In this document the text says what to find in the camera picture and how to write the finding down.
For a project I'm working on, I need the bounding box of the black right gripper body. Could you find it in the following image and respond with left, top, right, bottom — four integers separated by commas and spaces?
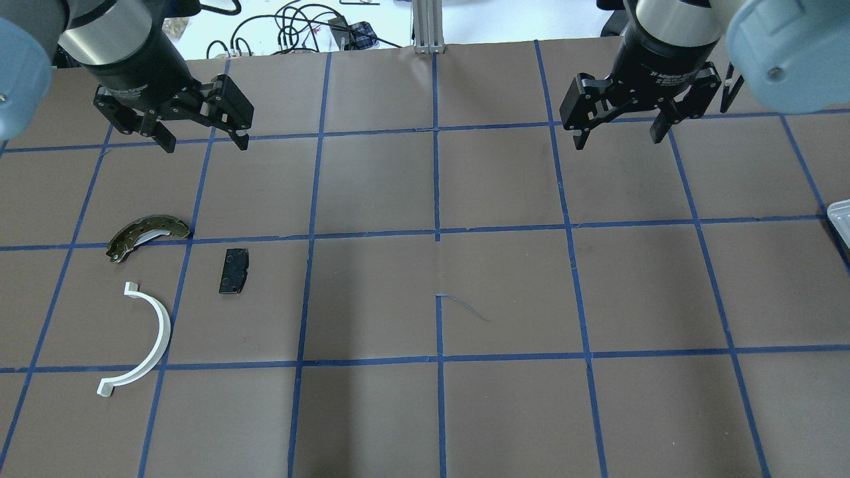
608, 19, 719, 107

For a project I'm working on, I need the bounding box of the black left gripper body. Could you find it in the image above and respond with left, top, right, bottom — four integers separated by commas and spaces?
81, 27, 197, 120

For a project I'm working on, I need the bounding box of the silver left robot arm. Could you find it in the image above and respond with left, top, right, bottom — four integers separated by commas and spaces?
1, 1, 254, 153

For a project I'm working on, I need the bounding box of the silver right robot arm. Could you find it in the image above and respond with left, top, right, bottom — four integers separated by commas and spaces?
559, 1, 849, 149

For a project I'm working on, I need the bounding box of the clear plastic tray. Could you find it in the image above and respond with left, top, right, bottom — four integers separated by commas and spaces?
826, 199, 850, 249

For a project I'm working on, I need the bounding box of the bag of small parts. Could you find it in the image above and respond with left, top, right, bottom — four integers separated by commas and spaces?
162, 17, 189, 40

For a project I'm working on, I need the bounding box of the olive brake shoe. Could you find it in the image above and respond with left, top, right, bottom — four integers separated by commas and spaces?
106, 214, 192, 264

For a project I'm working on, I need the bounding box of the black brake pad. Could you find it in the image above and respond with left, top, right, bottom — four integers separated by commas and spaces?
218, 248, 250, 295

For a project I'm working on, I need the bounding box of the black cable bundle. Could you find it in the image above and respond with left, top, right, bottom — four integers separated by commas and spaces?
206, 0, 406, 59

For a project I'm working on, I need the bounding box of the aluminium frame post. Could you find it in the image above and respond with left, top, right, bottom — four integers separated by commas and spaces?
410, 0, 446, 54

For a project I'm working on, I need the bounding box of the white curved plastic bracket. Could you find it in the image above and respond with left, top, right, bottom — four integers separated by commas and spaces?
96, 281, 172, 398

